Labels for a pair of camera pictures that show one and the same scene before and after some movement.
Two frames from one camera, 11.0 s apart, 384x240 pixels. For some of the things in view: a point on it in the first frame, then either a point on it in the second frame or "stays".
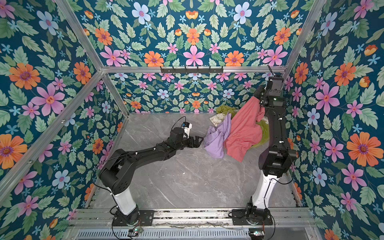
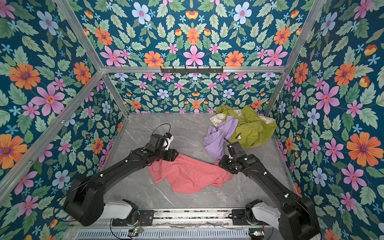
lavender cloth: x=214 y=143 stays
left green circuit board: x=136 y=231 stays
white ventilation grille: x=164 y=235 stays
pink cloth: x=245 y=131 to x=190 y=175
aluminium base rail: x=91 y=218 stays
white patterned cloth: x=217 y=119 stays
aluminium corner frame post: x=79 y=32 stays
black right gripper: x=261 y=91 to x=222 y=163
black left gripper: x=197 y=142 to x=172 y=154
